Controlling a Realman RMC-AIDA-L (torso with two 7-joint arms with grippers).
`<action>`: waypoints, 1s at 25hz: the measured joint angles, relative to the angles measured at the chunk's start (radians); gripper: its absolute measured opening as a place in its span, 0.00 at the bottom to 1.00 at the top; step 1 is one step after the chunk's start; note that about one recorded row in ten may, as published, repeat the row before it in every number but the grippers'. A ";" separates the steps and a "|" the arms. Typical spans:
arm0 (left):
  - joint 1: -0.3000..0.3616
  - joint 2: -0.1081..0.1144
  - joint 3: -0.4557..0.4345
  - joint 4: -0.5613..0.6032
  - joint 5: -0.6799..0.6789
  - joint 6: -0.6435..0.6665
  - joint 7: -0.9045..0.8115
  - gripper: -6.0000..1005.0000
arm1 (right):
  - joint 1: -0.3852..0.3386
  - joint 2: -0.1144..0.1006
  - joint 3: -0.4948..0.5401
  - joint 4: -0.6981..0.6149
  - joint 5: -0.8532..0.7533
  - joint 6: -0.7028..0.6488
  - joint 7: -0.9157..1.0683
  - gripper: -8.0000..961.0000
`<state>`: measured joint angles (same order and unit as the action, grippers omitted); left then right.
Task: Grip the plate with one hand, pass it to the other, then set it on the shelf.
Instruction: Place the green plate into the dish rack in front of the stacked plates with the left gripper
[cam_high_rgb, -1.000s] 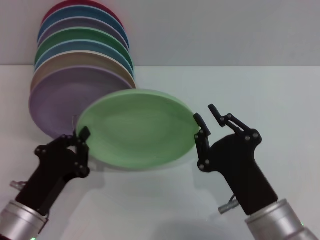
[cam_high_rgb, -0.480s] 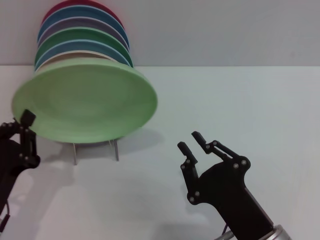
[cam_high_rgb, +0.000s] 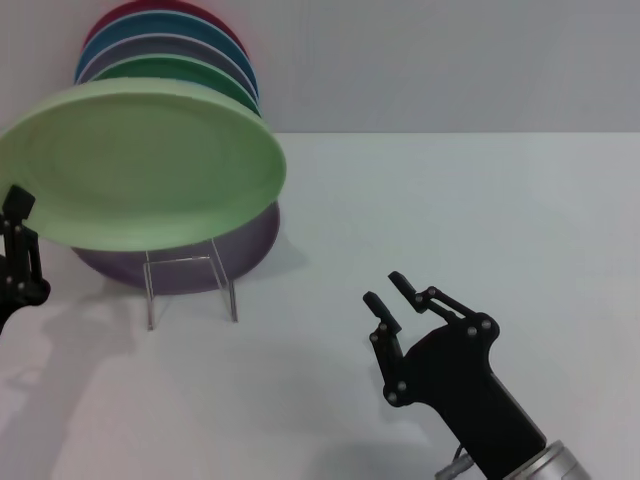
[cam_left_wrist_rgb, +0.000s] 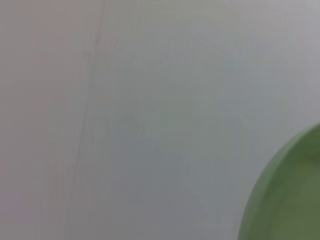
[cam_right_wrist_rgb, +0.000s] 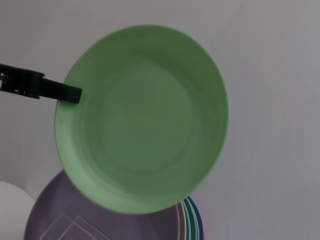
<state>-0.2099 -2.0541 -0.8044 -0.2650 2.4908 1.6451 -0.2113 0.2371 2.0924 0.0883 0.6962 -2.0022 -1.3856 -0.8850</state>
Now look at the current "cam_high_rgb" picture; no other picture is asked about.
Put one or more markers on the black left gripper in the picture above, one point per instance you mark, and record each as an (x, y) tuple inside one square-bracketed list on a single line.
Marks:
[(15, 297)]

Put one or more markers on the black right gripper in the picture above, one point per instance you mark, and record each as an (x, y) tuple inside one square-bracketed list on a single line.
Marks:
[(460, 370)]

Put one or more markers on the light green plate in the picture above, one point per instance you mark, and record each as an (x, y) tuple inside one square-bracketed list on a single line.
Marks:
[(140, 165)]

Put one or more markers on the clear acrylic plate rack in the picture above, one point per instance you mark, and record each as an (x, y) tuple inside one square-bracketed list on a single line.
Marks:
[(149, 300)]

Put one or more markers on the lilac plate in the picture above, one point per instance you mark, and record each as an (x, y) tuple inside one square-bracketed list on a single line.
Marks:
[(245, 250)]

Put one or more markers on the red plate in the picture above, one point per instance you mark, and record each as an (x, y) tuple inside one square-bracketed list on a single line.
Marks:
[(100, 22)]

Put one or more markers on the dark green plate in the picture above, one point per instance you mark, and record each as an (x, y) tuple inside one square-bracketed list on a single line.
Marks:
[(200, 70)]

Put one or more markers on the grey purple plate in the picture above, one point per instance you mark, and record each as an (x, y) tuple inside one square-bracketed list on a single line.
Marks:
[(190, 46)]

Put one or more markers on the blue plate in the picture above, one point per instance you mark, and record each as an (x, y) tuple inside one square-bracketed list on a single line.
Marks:
[(165, 25)]

